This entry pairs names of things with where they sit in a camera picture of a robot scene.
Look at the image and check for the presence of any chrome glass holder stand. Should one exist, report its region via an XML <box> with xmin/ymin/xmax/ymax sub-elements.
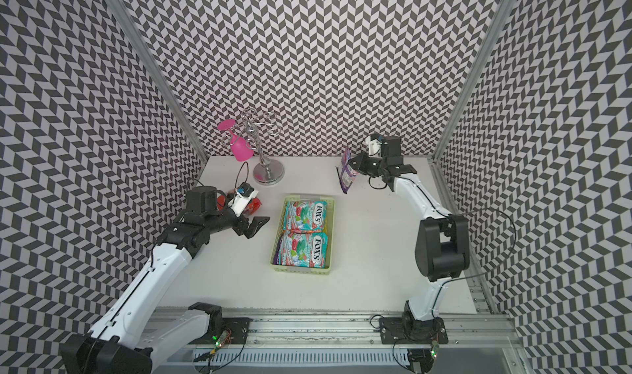
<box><xmin>241</xmin><ymin>108</ymin><xmax>285</xmax><ymax>186</ymax></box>

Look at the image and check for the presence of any purple candy bag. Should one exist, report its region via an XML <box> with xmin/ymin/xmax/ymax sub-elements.
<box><xmin>337</xmin><ymin>147</ymin><xmax>357</xmax><ymax>194</ymax></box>
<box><xmin>271</xmin><ymin>235</ymin><xmax>284</xmax><ymax>265</ymax></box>

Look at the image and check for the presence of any teal candy bag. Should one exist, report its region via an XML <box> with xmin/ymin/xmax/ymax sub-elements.
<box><xmin>283</xmin><ymin>201</ymin><xmax>328</xmax><ymax>234</ymax></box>
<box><xmin>282</xmin><ymin>232</ymin><xmax>329</xmax><ymax>268</ymax></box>

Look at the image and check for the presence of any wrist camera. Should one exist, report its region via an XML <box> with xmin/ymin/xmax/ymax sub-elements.
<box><xmin>227</xmin><ymin>183</ymin><xmax>258</xmax><ymax>217</ymax></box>
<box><xmin>363</xmin><ymin>133</ymin><xmax>384</xmax><ymax>157</ymax></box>

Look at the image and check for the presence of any teal candy bag front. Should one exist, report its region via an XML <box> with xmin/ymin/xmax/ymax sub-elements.
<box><xmin>282</xmin><ymin>232</ymin><xmax>329</xmax><ymax>268</ymax></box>

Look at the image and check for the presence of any aluminium front rail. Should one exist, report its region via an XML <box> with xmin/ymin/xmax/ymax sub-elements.
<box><xmin>105</xmin><ymin>308</ymin><xmax>524</xmax><ymax>350</ymax></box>

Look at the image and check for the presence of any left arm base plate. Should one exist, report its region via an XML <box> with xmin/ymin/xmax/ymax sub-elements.
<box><xmin>190</xmin><ymin>317</ymin><xmax>252</xmax><ymax>345</ymax></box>

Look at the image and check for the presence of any pink plastic wine glass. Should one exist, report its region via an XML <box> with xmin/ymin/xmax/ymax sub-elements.
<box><xmin>217</xmin><ymin>119</ymin><xmax>254</xmax><ymax>163</ymax></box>

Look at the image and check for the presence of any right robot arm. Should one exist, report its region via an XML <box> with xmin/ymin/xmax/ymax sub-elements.
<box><xmin>350</xmin><ymin>133</ymin><xmax>470</xmax><ymax>342</ymax></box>

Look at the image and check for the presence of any red candy bag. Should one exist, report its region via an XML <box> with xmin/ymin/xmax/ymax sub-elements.
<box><xmin>217</xmin><ymin>191</ymin><xmax>262</xmax><ymax>216</ymax></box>

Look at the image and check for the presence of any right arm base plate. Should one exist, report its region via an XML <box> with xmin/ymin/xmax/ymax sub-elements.
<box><xmin>377</xmin><ymin>317</ymin><xmax>449</xmax><ymax>345</ymax></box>

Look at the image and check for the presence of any teal candy bag back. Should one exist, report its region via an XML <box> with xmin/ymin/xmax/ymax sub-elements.
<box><xmin>283</xmin><ymin>201</ymin><xmax>328</xmax><ymax>234</ymax></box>

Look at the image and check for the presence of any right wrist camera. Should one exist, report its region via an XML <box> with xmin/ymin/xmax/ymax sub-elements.
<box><xmin>363</xmin><ymin>133</ymin><xmax>384</xmax><ymax>157</ymax></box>

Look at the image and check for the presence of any light green plastic basket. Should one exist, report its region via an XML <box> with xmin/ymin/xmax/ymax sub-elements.
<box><xmin>270</xmin><ymin>195</ymin><xmax>336</xmax><ymax>275</ymax></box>

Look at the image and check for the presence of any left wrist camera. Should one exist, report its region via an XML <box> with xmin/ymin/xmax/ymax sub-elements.
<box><xmin>227</xmin><ymin>183</ymin><xmax>258</xmax><ymax>217</ymax></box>

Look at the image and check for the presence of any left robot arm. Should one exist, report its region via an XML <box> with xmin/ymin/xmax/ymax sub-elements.
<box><xmin>59</xmin><ymin>183</ymin><xmax>269</xmax><ymax>373</ymax></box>

